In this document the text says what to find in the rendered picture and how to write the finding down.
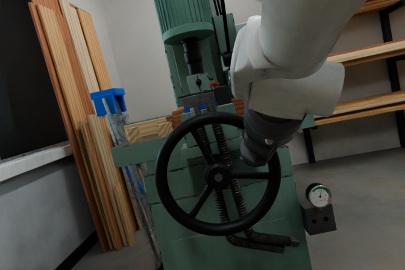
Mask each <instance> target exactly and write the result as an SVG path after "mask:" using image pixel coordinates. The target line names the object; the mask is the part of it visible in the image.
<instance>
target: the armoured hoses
mask: <svg viewBox="0 0 405 270"><path fill-rule="evenodd" d="M206 109H207V112H212V111H217V109H216V106H215V103H214V102H213V103H210V104H207V105H206ZM190 112H191V115H192V117H193V116H196V115H199V114H201V110H200V107H199V106H196V107H192V108H190ZM212 128H213V131H214V134H215V137H216V140H217V143H218V148H219V150H220V155H221V157H222V160H223V161H224V162H226V164H227V165H228V166H229V168H230V171H235V170H234V166H233V164H232V161H231V156H230V153H229V151H228V146H227V144H226V143H227V142H226V141H225V140H226V139H225V137H224V134H223V133H224V132H223V131H222V130H223V129H222V127H221V124H212ZM197 130H198V131H199V133H200V135H201V137H202V139H203V141H204V143H205V145H206V147H207V148H208V150H209V152H210V153H211V155H212V152H211V150H210V145H209V143H208V138H207V135H206V131H205V128H204V126H202V127H199V128H197ZM212 156H213V155H212ZM230 187H231V191H232V194H233V197H234V201H235V204H236V208H237V211H238V214H239V216H240V217H239V218H241V217H243V216H245V215H247V214H248V212H247V209H246V205H245V203H244V200H243V195H242V192H241V190H240V186H239V183H238V180H237V179H231V183H230ZM213 193H214V194H213V195H214V198H215V201H216V205H217V208H218V213H219V217H220V220H221V223H226V222H230V219H229V218H230V217H229V214H228V212H227V207H226V204H225V199H224V197H223V196H224V195H223V194H222V193H223V192H222V190H214V189H213ZM244 233H245V234H246V237H247V238H244V237H238V236H236V235H235V234H232V235H228V236H225V238H226V239H227V241H229V243H230V244H232V245H234V246H238V247H242V248H249V249H254V250H262V251H269V252H273V253H280V254H283V253H284V251H285V247H284V246H292V247H298V246H299V240H298V238H297V237H290V236H281V235H274V234H265V233H257V232H255V231H254V230H253V228H252V227H250V228H248V229H246V230H244Z"/></svg>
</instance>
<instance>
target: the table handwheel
mask: <svg viewBox="0 0 405 270"><path fill-rule="evenodd" d="M243 119H244V117H243V116H241V115H237V114H234V113H229V112H224V111H212V112H207V113H202V114H199V115H196V116H193V117H191V118H189V119H187V120H185V121H184V122H182V123H181V124H180V125H178V126H177V127H176V128H174V129H173V130H172V132H171V133H170V134H169V135H168V137H167V138H166V139H165V141H164V142H163V144H162V146H161V148H160V151H159V153H158V156H157V160H156V163H155V185H156V188H157V193H158V195H159V198H160V200H161V202H162V204H163V205H164V207H165V209H166V210H167V211H168V213H169V214H170V215H171V216H172V217H173V218H174V219H175V220H176V221H177V222H178V223H179V224H181V225H182V226H184V227H186V228H188V229H190V230H192V231H194V232H196V233H199V234H204V235H208V236H228V235H232V234H236V233H240V232H241V231H244V230H246V229H248V228H250V227H252V226H253V225H255V224H256V223H258V222H259V221H260V220H261V219H262V218H263V217H264V216H265V215H266V214H267V212H268V211H269V210H270V208H271V207H272V205H273V203H274V201H275V199H276V197H277V195H278V191H279V188H280V183H281V164H280V159H279V156H278V152H277V150H276V151H275V153H274V154H273V155H272V157H271V158H270V159H269V161H268V169H269V172H242V171H230V168H229V166H228V165H227V164H226V162H224V161H222V160H221V156H220V155H219V154H213V156H212V155H211V153H210V152H209V150H208V148H207V147H206V145H205V143H204V141H203V139H202V137H201V135H200V133H199V131H198V130H197V128H199V127H202V126H205V125H210V124H227V125H232V126H234V127H238V128H240V129H241V130H244V129H245V127H244V123H243ZM189 132H191V134H192V136H193V138H194V139H195V141H196V143H197V144H198V146H199V148H200V150H201V152H202V154H203V156H204V158H205V160H206V162H207V164H208V165H207V166H206V169H205V180H206V183H207V185H206V187H205V189H204V190H203V192H202V194H201V196H200V197H199V199H198V201H197V202H196V204H195V205H194V207H193V209H192V210H191V211H190V213H189V214H187V213H186V212H185V211H184V210H183V209H182V208H181V207H180V206H179V205H178V204H177V203H176V202H175V200H174V198H173V196H172V194H171V191H170V190H169V186H168V179H167V168H168V162H169V158H170V156H171V153H172V151H173V150H174V148H175V146H176V145H177V143H178V142H179V141H180V140H181V139H182V138H183V137H184V136H185V135H186V134H188V133H189ZM231 179H263V180H268V185H267V187H266V190H265V193H264V195H263V197H262V199H261V200H260V202H259V203H258V204H257V205H256V207H255V208H254V209H253V210H252V211H250V212H249V213H248V214H247V215H245V216H243V217H241V218H239V219H237V220H235V221H231V222H226V223H219V224H216V223H209V222H204V221H200V220H198V219H196V218H195V217H196V215H197V214H198V212H199V210H200V208H201V207H202V205H203V204H204V202H205V201H206V199H207V198H208V196H209V195H210V193H211V192H212V190H213V189H214V190H222V189H225V188H226V187H227V186H228V185H229V184H230V183H231Z"/></svg>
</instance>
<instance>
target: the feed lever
mask: <svg viewBox="0 0 405 270"><path fill-rule="evenodd" d="M221 8H222V18H223V23H224V31H225V40H226V46H227V51H225V52H223V53H222V58H223V62H224V66H225V67H228V68H230V66H231V58H232V54H233V50H231V49H230V40H229V35H228V25H227V16H226V11H225V1H224V0H221Z"/></svg>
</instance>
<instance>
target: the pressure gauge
mask: <svg viewBox="0 0 405 270"><path fill-rule="evenodd" d="M321 188H322V190H321ZM320 195H321V198H320V197H319V196H320ZM306 198H307V200H308V201H309V202H310V203H311V204H312V205H313V206H314V207H316V210H317V211H321V210H322V208H323V207H325V206H327V205H328V204H329V203H330V201H331V192H330V189H329V188H327V187H325V186H324V185H323V184H321V183H312V184H311V185H309V186H308V187H307V189H306Z"/></svg>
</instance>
